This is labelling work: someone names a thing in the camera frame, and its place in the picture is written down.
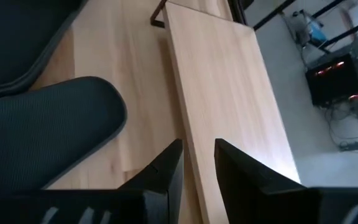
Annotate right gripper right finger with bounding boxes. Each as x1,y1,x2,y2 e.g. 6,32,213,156
214,138,319,224

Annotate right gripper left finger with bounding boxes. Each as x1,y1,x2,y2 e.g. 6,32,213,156
118,139,185,224

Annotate wooden shelf with black legs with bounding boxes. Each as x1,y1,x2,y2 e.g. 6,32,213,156
149,0,301,224

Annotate black computer with red lights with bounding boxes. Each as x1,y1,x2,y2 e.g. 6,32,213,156
305,52,358,108

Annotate blue and grey device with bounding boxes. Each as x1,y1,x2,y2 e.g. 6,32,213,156
290,9,328,47

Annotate black metal rack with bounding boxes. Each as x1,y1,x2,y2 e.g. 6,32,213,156
252,0,358,50

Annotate tangled floor cables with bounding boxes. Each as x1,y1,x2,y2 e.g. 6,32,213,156
324,101,358,152

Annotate black metal table frame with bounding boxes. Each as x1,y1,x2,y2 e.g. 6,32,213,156
227,0,249,26

